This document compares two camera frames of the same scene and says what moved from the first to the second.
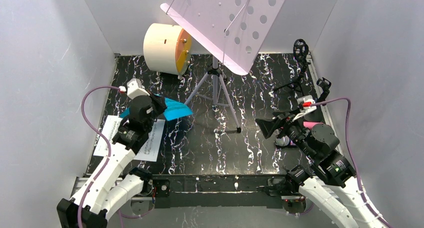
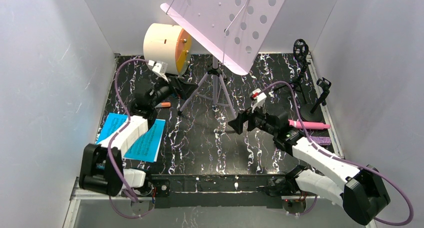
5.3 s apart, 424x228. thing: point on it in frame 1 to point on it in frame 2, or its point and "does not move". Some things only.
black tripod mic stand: x=300 y=50 does not move
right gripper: x=279 y=127 to x=249 y=122
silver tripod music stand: x=232 y=23 does not move
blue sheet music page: x=175 y=109 to x=147 y=148
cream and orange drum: x=167 y=48 does not move
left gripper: x=159 y=102 to x=177 y=85
